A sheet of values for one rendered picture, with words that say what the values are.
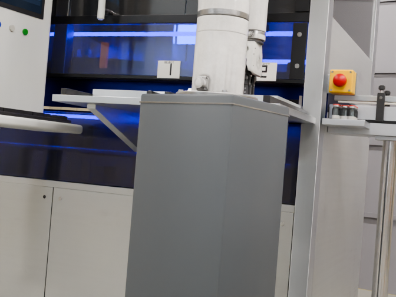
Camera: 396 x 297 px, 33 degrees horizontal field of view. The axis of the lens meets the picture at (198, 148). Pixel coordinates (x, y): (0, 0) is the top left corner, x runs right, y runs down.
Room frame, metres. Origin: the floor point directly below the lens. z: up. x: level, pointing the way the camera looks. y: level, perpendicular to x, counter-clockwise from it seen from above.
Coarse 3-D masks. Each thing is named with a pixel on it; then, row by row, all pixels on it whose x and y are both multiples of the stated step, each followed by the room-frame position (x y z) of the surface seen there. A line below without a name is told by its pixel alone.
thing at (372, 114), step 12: (336, 96) 2.17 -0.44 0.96; (348, 96) 2.16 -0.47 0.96; (360, 96) 2.14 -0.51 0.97; (372, 96) 2.13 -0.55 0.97; (384, 96) 2.08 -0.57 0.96; (360, 108) 2.11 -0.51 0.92; (372, 108) 2.10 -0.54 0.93; (384, 108) 2.09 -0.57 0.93; (372, 120) 2.10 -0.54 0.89; (384, 120) 2.08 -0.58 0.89; (336, 132) 2.14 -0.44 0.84; (348, 132) 2.13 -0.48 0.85; (360, 132) 2.11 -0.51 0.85; (372, 132) 2.10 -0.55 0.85; (384, 132) 2.08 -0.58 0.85
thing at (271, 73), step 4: (264, 64) 2.13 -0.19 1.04; (268, 64) 2.12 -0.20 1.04; (272, 64) 2.12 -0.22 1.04; (276, 64) 2.11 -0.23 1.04; (264, 68) 2.13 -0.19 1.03; (268, 68) 2.12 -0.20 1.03; (272, 68) 2.12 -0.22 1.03; (276, 68) 2.11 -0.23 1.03; (264, 72) 2.13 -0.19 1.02; (268, 72) 2.12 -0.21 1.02; (272, 72) 2.12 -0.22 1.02; (268, 76) 2.12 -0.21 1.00; (272, 76) 2.12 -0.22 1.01; (256, 80) 2.14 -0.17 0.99; (260, 80) 2.13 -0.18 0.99; (264, 80) 2.13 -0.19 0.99; (268, 80) 2.12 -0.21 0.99; (272, 80) 2.12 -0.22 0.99
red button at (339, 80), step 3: (336, 75) 2.01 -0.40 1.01; (339, 75) 2.00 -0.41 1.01; (342, 75) 2.00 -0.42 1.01; (333, 78) 2.01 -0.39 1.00; (336, 78) 2.00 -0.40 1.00; (339, 78) 2.00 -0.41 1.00; (342, 78) 2.00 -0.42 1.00; (345, 78) 2.00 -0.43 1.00; (333, 81) 2.01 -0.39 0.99; (336, 81) 2.00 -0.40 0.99; (339, 81) 2.00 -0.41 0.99; (342, 81) 2.00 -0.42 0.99; (345, 81) 2.00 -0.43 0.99; (336, 84) 2.01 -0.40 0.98; (339, 84) 2.00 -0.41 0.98; (342, 84) 2.00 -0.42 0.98
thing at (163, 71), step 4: (160, 64) 2.28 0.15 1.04; (164, 64) 2.27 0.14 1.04; (168, 64) 2.26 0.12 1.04; (172, 64) 2.26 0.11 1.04; (176, 64) 2.25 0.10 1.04; (160, 68) 2.28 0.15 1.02; (164, 68) 2.27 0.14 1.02; (168, 68) 2.26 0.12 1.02; (172, 68) 2.26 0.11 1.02; (176, 68) 2.25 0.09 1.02; (160, 72) 2.28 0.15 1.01; (164, 72) 2.27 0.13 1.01; (168, 72) 2.26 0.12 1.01; (172, 72) 2.26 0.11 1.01; (176, 72) 2.25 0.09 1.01; (160, 76) 2.27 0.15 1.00; (164, 76) 2.27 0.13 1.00; (168, 76) 2.26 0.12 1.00; (172, 76) 2.26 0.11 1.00; (176, 76) 2.25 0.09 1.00
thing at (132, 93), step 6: (96, 90) 2.07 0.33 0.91; (102, 90) 2.06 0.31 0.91; (108, 90) 2.05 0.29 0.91; (114, 90) 2.05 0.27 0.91; (120, 90) 2.04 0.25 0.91; (126, 90) 2.03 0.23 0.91; (132, 90) 2.02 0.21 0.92; (108, 96) 2.05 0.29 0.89; (114, 96) 2.05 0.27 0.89; (120, 96) 2.04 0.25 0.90; (126, 96) 2.03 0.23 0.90; (132, 96) 2.02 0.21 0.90; (138, 96) 2.01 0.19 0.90
